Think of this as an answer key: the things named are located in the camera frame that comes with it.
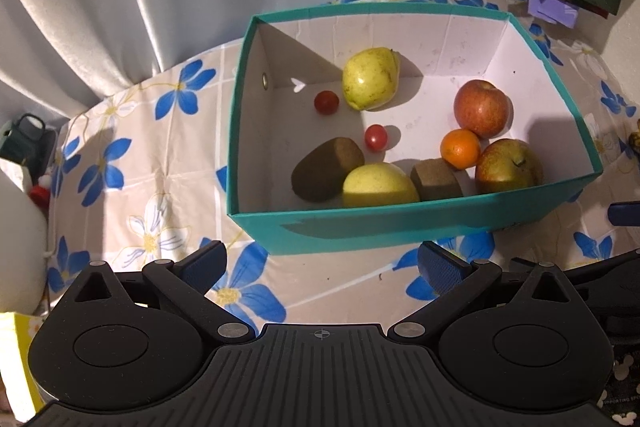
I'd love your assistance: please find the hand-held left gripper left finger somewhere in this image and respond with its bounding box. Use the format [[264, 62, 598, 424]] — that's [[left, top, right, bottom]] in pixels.
[[62, 240, 254, 344]]

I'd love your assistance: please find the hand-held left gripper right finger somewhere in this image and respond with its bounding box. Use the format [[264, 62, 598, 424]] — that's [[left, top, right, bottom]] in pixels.
[[388, 240, 584, 343]]

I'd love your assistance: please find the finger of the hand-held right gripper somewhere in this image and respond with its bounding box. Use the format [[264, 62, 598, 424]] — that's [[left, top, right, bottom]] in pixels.
[[608, 201, 640, 226], [565, 249, 640, 297]]

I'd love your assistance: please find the brown cube block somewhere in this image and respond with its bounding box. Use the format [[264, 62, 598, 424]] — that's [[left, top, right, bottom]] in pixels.
[[410, 158, 465, 202]]

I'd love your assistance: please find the teal cardboard box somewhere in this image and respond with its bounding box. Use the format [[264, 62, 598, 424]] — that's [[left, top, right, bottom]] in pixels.
[[226, 2, 604, 257]]

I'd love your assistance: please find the yellow apple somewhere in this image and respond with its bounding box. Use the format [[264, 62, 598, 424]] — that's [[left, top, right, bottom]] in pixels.
[[342, 163, 421, 209], [342, 47, 401, 112]]

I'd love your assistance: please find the small orange mandarin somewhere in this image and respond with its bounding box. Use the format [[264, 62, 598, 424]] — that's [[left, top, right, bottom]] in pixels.
[[440, 128, 482, 170]]

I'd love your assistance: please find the red-green apple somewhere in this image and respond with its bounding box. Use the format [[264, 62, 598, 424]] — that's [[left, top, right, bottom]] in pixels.
[[475, 138, 545, 196]]

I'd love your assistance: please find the red cherry tomato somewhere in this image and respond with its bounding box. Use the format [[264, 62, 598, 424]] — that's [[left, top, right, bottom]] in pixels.
[[364, 124, 389, 152], [314, 90, 341, 114]]

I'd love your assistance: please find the brown kiwi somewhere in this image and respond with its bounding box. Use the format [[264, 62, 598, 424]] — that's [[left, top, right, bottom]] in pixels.
[[291, 137, 366, 203]]

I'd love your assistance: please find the red apple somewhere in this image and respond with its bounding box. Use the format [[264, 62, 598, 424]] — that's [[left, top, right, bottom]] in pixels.
[[453, 80, 514, 139]]

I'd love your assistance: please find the dark printed carton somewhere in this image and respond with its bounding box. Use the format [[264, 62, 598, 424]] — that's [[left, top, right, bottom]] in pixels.
[[597, 347, 640, 427]]

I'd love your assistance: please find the blue floral tablecloth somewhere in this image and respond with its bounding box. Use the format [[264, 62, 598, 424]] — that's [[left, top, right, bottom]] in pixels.
[[42, 0, 640, 334]]

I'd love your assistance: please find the small red object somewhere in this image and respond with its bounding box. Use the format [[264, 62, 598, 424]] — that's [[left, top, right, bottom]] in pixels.
[[27, 174, 54, 210]]

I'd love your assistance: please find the yellow packet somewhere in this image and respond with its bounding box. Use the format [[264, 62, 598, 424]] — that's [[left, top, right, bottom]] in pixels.
[[0, 312, 47, 414]]

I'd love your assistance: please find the lilac small box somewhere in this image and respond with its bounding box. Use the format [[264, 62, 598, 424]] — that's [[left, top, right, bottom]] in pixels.
[[527, 0, 581, 28]]

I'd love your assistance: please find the dark green mug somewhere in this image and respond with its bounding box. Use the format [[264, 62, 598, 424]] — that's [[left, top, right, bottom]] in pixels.
[[0, 114, 57, 166]]

